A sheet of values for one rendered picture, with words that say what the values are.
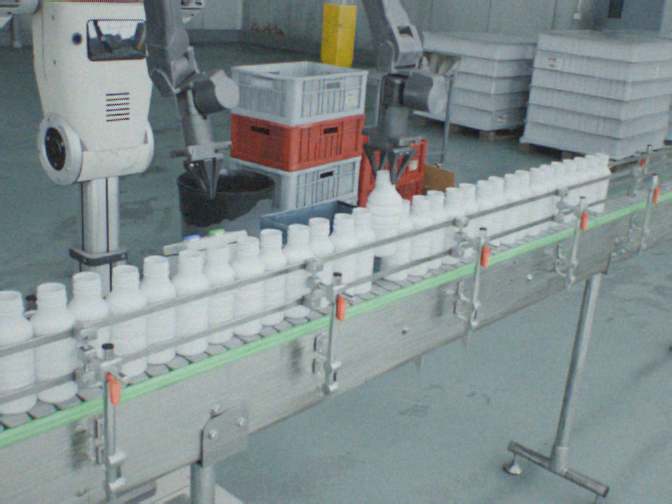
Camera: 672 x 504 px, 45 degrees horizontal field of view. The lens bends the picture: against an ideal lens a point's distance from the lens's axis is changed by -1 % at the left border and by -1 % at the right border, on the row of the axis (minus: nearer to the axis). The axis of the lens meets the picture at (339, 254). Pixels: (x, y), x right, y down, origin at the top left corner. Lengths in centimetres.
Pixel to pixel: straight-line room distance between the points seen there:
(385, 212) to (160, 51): 51
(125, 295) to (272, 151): 279
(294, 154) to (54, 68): 222
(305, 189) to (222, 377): 272
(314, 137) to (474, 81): 490
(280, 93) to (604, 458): 210
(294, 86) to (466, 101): 514
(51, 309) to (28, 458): 20
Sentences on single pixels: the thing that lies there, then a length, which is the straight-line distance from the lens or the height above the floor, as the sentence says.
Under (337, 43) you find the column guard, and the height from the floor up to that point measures 59.
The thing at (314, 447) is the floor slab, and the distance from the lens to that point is 298.
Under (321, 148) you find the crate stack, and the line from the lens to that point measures 408.
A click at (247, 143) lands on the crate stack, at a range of 407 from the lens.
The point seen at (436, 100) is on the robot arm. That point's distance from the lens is 152.
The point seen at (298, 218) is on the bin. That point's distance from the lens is 234.
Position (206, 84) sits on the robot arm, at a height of 139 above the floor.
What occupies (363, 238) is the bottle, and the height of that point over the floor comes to 112.
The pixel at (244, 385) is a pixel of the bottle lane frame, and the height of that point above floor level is 93.
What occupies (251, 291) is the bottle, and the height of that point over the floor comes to 108.
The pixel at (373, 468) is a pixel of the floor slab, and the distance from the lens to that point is 290.
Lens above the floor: 161
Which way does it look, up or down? 19 degrees down
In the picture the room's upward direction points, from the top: 5 degrees clockwise
